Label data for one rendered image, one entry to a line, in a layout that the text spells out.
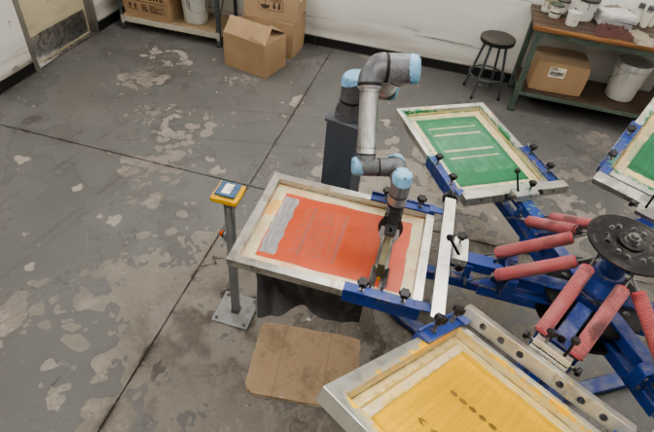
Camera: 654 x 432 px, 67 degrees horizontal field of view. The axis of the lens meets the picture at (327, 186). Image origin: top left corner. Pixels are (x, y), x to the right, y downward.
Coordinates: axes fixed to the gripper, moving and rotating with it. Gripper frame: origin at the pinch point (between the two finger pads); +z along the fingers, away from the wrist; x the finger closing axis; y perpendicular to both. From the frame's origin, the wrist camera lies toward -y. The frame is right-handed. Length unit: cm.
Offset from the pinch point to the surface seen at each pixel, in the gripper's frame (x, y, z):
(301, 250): 34.1, -12.2, 6.2
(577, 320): -76, -17, 0
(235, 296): 77, 10, 85
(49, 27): 374, 243, 74
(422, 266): -16.4, -6.7, 2.8
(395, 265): -5.6, -6.8, 6.3
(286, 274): 35.0, -29.1, 2.8
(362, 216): 13.7, 17.0, 6.3
